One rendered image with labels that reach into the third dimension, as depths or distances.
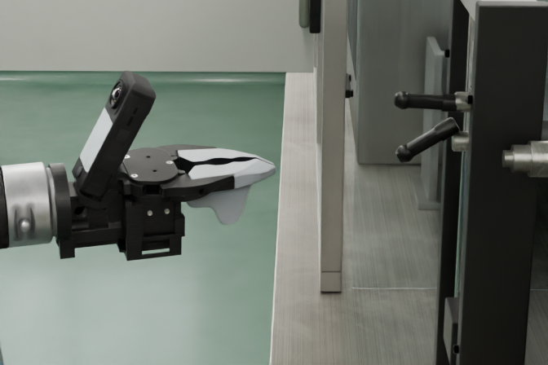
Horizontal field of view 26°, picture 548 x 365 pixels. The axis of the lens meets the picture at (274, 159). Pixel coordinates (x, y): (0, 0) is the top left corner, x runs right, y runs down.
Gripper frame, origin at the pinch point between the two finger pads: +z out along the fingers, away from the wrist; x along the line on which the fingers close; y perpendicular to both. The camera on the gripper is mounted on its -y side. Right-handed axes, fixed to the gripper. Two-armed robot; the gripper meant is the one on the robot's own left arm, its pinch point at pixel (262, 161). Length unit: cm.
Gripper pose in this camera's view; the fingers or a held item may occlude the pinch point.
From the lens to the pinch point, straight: 113.6
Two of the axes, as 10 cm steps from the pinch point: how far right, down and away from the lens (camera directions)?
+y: -0.4, 9.0, 4.4
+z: 9.6, -0.9, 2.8
